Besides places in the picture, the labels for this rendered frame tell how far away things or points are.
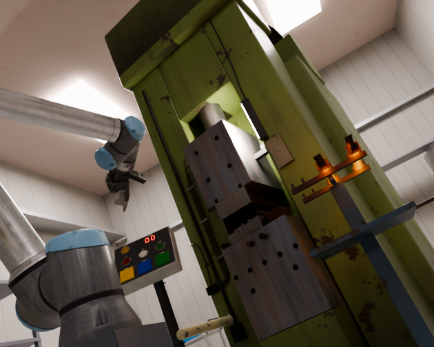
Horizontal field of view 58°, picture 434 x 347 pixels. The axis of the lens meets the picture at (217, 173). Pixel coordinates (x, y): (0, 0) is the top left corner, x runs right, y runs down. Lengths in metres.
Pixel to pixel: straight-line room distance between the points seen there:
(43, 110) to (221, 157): 1.09
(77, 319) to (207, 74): 1.85
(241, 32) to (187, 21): 0.40
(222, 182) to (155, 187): 4.88
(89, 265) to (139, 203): 6.06
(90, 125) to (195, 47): 1.42
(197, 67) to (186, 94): 0.18
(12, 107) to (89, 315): 0.64
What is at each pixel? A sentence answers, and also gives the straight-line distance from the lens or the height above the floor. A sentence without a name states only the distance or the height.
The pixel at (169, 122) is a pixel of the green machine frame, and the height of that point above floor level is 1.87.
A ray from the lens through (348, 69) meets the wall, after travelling 6.70.
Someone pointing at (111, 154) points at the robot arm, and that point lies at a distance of 1.49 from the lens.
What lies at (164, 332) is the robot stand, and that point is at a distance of 1.03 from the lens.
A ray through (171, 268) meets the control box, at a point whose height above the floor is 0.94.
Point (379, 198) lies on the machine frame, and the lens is 2.38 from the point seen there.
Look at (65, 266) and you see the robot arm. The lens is 0.99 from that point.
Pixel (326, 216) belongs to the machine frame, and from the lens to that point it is 1.98.
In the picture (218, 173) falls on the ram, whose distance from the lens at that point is 2.11.
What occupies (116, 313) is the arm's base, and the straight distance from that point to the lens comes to 0.94.
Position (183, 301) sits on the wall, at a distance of 6.44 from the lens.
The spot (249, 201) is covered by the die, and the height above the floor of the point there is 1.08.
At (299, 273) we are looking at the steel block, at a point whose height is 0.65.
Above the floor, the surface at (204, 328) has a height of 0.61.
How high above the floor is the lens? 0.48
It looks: 23 degrees up
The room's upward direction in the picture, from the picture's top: 24 degrees counter-clockwise
